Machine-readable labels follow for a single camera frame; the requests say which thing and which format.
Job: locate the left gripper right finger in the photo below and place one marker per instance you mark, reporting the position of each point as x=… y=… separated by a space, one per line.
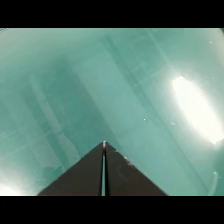
x=128 y=176

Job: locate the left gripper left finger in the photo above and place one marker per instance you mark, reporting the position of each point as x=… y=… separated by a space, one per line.
x=83 y=176

